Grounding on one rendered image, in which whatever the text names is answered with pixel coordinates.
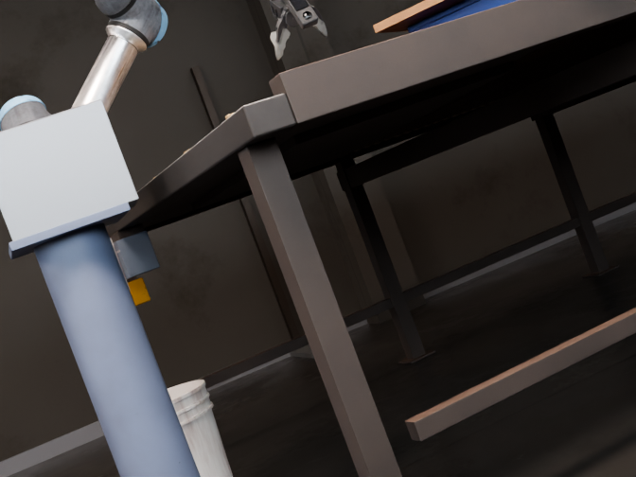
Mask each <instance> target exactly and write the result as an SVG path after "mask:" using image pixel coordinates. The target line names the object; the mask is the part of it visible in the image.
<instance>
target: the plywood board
mask: <svg viewBox="0 0 636 477"><path fill-rule="evenodd" d="M462 1H465V0H425V1H423V2H421V3H418V4H416V5H414V6H412V7H410V8H408V9H406V10H404V11H402V12H400V13H398V14H396V15H394V16H392V17H390V18H387V19H385V20H383V21H381V22H379V23H377V24H375V25H373V27H374V29H375V32H376V33H383V32H401V31H408V28H407V27H409V26H412V25H414V24H416V23H418V22H420V21H422V20H424V19H426V18H428V17H431V16H433V15H435V14H436V13H438V12H440V11H442V10H444V9H448V8H450V7H452V6H454V5H456V4H458V3H460V2H462Z"/></svg>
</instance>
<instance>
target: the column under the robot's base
mask: <svg viewBox="0 0 636 477"><path fill-rule="evenodd" d="M130 210H131V209H130V206H129V203H122V204H119V205H116V206H113V207H110V208H107V209H105V210H102V211H99V212H97V213H94V214H91V215H88V216H85V217H82V218H80V219H77V220H74V221H70V222H67V223H64V224H61V225H58V226H56V227H53V228H50V229H47V230H44V231H42V232H39V233H36V234H33V235H31V236H28V237H25V238H20V239H17V240H15V241H12V242H10V243H9V256H10V258H11V259H14V258H17V257H20V256H24V255H27V254H30V253H33V252H34V253H35V255H36V257H37V260H38V262H39V265H40V267H41V270H42V273H43V275H44V280H45V282H46V285H47V287H48V289H49V292H50V294H51V297H52V299H53V302H54V305H55V307H56V310H57V312H58V314H59V317H60V319H61V322H62V326H63V329H64V331H65V334H66V337H67V339H68V342H69V344H70V346H71V349H72V351H73V354H74V356H75V359H76V362H77V364H78V367H79V371H80V373H81V375H82V378H83V381H84V383H85V386H86V388H87V391H88V394H89V396H90V399H91V400H92V403H93V406H94V408H95V411H96V413H97V418H98V420H99V423H100V425H101V428H102V430H103V432H104V435H105V438H106V440H107V443H108V445H109V448H110V451H111V453H112V456H113V458H114V460H115V464H116V467H117V469H118V472H119V475H120V477H201V475H200V473H199V471H198V469H197V466H196V463H195V461H194V458H193V455H192V453H191V450H190V448H189V446H188V443H187V441H186V436H185V434H184V431H183V429H182V426H181V423H180V421H179V418H178V416H177V414H176V411H175V409H174V406H173V403H172V401H171V398H170V395H169V393H168V389H167V387H166V384H165V382H164V379H163V376H162V374H161V371H160V369H159V366H158V363H157V361H156V359H155V356H154V354H153V351H152V349H151V346H150V342H149V339H148V336H147V334H146V331H145V329H144V327H143V324H142V322H141V319H140V316H139V314H138V311H137V309H136V306H135V303H134V302H133V297H132V295H131V292H130V290H129V287H128V284H127V282H126V279H125V276H124V274H123V272H122V269H121V267H120V264H119V262H118V259H117V256H116V254H115V249H114V247H113V244H112V243H111V240H110V237H109V235H108V232H107V229H106V226H108V225H111V224H114V223H117V222H118V221H120V220H121V219H122V218H123V217H124V216H125V215H126V214H127V213H128V212H129V211H130Z"/></svg>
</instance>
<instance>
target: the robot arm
mask: <svg viewBox="0 0 636 477"><path fill-rule="evenodd" d="M95 2H96V5H97V7H98V8H99V9H100V10H101V11H102V12H103V13H104V14H105V15H106V16H107V17H108V18H110V21H109V23H108V25H107V26H106V32H107V35H108V38H107V40H106V42H105V44H104V46H103V47H102V49H101V51H100V53H99V55H98V57H97V59H96V61H95V63H94V65H93V67H92V69H91V71H90V73H89V75H88V77H87V79H86V81H85V82H84V84H83V85H82V87H81V89H80V91H79V94H78V96H77V98H76V100H75V102H74V104H73V106H72V108H75V107H78V106H81V105H84V104H87V103H90V102H93V101H96V100H99V99H101V100H102V103H103V105H104V108H105V111H106V113H108V111H109V110H110V108H111V106H112V104H113V102H114V100H115V97H116V95H117V93H118V91H119V89H120V87H121V85H122V83H123V81H124V79H125V78H126V76H127V74H128V72H129V70H130V68H131V66H132V64H133V61H134V59H135V57H136V55H137V53H139V52H143V51H145V50H146V49H147V48H150V47H153V46H155V45H156V44H157V42H158V41H161V39H162V38H163V36H164V35H165V33H166V30H167V27H168V16H167V14H166V12H165V10H164V9H163V8H162V7H161V6H160V4H159V3H158V2H157V1H156V0H95ZM270 5H271V9H272V13H273V17H274V18H275V19H276V20H277V23H276V27H275V32H272V33H271V37H270V38H271V41H272V43H273V44H274V49H275V56H276V59H277V60H280V59H281V58H282V57H283V55H284V54H283V51H284V48H285V47H286V41H287V40H288V39H289V37H290V32H289V31H288V30H287V27H288V26H290V27H295V26H296V25H298V24H299V26H300V27H301V28H302V29H306V28H308V27H316V28H317V29H318V30H319V31H320V32H321V34H323V35H324V36H325V37H327V28H326V26H325V23H324V20H323V18H322V16H321V14H320V12H319V10H318V9H316V8H315V7H314V6H312V5H310V4H309V2H308V0H270ZM72 108H71V109H72ZM50 115H51V114H50V113H49V112H48V111H47V110H46V107H45V105H44V104H43V103H42V102H41V101H40V100H39V99H38V98H36V97H33V96H22V97H15V98H13V99H11V100H9V101H8V102H7V103H6V104H5V105H4V106H3V107H2V109H1V111H0V129H1V131H4V130H7V129H10V128H13V127H16V126H20V125H23V124H26V123H28V122H31V121H34V120H37V119H40V118H43V117H46V116H50Z"/></svg>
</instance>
